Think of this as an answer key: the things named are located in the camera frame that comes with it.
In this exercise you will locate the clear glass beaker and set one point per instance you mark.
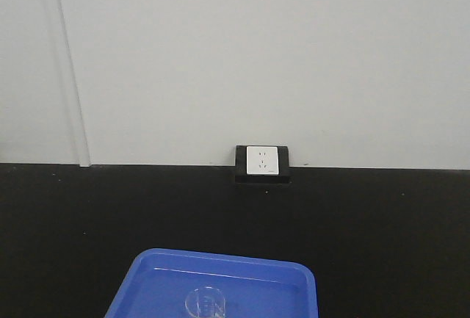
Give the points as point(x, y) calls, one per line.
point(205, 302)

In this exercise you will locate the blue plastic tray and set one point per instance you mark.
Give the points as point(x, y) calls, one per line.
point(159, 280)

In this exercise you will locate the black socket mounting box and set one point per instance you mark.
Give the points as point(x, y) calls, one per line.
point(241, 177)

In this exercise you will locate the white wall power socket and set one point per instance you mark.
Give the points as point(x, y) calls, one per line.
point(262, 161)

